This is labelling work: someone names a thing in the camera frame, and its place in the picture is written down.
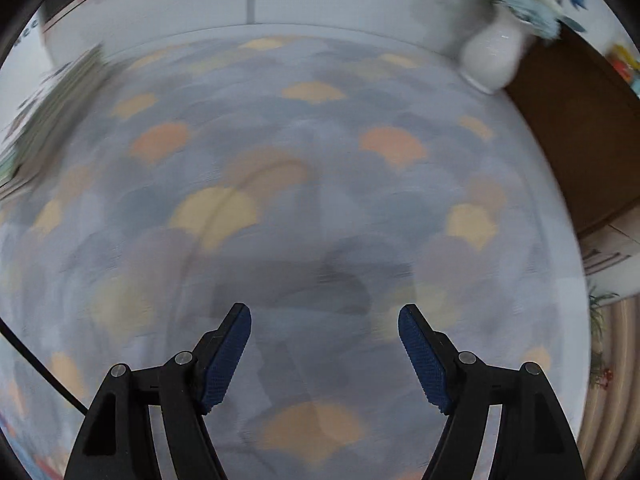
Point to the white bookshelf unit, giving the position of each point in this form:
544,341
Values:
125,26

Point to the dark brown wooden cabinet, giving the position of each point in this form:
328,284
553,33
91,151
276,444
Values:
585,118

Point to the white ribbed ceramic vase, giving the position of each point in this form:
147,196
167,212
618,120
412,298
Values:
490,59

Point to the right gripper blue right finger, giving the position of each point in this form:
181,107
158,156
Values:
534,438

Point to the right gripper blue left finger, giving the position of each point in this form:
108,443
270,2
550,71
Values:
115,440

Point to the white swordsman cover book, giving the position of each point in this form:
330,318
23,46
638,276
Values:
43,120

